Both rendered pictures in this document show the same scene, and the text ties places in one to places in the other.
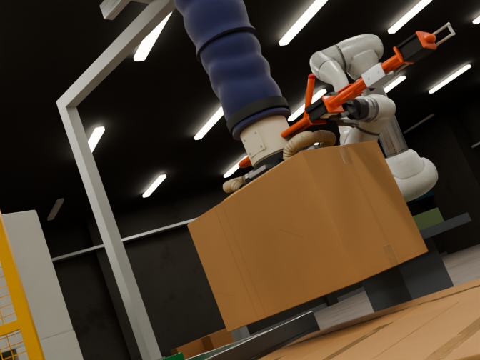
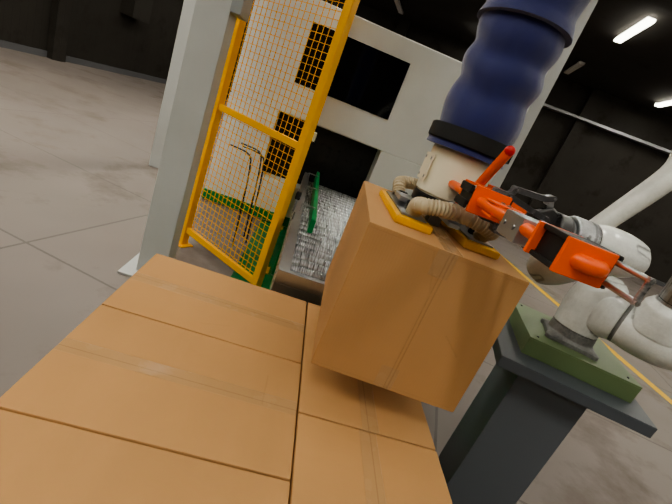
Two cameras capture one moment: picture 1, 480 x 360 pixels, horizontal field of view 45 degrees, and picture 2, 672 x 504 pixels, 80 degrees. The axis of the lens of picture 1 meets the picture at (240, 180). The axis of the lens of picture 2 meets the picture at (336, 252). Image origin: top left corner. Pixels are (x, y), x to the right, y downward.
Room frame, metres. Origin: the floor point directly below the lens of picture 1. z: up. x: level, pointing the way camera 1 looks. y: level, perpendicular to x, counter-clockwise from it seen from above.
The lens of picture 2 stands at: (0.94, -0.74, 1.28)
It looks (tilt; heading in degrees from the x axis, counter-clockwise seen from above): 19 degrees down; 41
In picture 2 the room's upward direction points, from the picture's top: 22 degrees clockwise
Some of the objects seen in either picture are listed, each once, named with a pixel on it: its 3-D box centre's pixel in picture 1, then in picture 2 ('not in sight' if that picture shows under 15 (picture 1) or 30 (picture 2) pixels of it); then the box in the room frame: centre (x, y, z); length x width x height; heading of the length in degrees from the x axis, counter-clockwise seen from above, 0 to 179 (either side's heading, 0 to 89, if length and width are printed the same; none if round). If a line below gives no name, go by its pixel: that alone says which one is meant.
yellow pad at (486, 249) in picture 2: not in sight; (464, 226); (2.03, -0.21, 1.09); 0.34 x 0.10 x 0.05; 49
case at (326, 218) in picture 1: (301, 237); (401, 277); (1.98, -0.12, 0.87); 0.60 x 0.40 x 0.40; 46
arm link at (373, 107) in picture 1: (362, 108); (574, 236); (1.97, -0.49, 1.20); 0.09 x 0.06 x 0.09; 50
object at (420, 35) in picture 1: (414, 48); (567, 252); (1.57, -0.59, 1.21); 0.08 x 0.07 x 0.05; 49
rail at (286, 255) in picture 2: not in sight; (295, 215); (2.70, 1.26, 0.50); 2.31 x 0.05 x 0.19; 50
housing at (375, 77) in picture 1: (378, 75); (525, 230); (1.66, -0.49, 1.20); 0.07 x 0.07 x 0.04; 49
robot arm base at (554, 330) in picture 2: not in sight; (570, 331); (2.61, -0.49, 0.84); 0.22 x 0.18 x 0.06; 25
